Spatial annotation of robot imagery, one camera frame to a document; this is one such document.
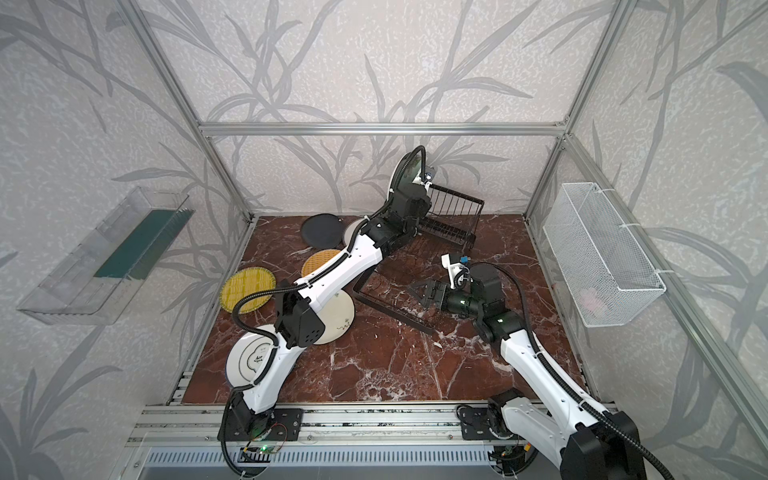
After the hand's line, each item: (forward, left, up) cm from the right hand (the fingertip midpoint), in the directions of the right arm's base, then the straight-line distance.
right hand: (417, 283), depth 76 cm
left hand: (+26, 0, +13) cm, 29 cm away
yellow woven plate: (+13, +58, -20) cm, 62 cm away
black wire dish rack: (+38, -15, -21) cm, 45 cm away
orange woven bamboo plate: (+22, +35, -20) cm, 46 cm away
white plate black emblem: (-11, +49, -21) cm, 54 cm away
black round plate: (+37, +36, -22) cm, 56 cm away
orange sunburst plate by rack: (+36, +24, -20) cm, 48 cm away
